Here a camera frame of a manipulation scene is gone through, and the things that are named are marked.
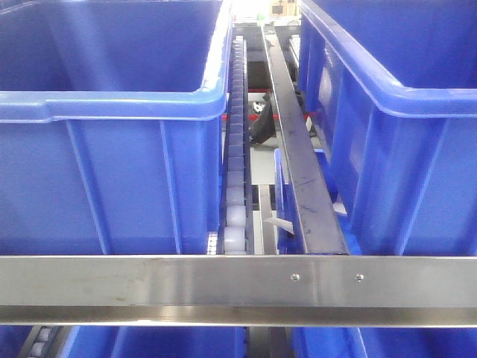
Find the stainless steel shelf rack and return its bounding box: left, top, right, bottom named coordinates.
left=1, top=255, right=476, bottom=327

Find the white roller track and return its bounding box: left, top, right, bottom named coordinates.
left=223, top=36, right=248, bottom=255

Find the blue bin lower level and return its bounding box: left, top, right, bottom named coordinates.
left=274, top=149, right=361, bottom=255

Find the blue plastic bin left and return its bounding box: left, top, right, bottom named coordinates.
left=1, top=1, right=232, bottom=255

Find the blue plastic bin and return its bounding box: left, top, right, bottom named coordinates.
left=1, top=1, right=232, bottom=255
left=300, top=1, right=476, bottom=256

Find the blue plastic bin middle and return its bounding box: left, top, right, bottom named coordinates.
left=300, top=1, right=476, bottom=256

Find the steel divider rail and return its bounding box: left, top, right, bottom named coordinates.
left=262, top=25, right=349, bottom=255

